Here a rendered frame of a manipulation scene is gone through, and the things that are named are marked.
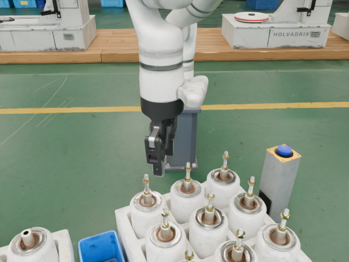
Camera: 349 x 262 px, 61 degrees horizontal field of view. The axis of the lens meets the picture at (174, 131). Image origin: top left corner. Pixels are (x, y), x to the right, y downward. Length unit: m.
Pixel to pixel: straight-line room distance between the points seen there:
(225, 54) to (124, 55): 0.84
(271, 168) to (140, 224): 0.41
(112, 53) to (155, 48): 2.14
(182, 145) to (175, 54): 0.80
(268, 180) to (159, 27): 0.64
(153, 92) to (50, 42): 2.33
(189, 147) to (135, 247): 0.55
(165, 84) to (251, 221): 0.46
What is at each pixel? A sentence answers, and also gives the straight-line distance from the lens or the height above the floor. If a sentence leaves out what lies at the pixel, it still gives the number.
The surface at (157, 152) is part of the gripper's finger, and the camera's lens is 0.49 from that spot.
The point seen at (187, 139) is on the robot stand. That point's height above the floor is 0.16.
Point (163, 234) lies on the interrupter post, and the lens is 0.72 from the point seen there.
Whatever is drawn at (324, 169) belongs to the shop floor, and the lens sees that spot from 1.46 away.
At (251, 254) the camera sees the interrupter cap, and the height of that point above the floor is 0.25.
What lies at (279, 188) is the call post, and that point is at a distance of 0.95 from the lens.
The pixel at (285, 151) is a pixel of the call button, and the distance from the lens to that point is 0.90.
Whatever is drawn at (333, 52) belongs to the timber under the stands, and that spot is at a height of 0.06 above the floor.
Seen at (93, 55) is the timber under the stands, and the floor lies 0.06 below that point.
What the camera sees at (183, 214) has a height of 0.20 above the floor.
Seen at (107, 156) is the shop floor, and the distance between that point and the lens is 1.42.
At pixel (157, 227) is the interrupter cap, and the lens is 0.75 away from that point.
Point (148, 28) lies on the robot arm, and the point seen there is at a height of 0.72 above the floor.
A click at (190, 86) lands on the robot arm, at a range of 0.49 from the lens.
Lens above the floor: 0.82
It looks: 32 degrees down
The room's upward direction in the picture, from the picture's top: straight up
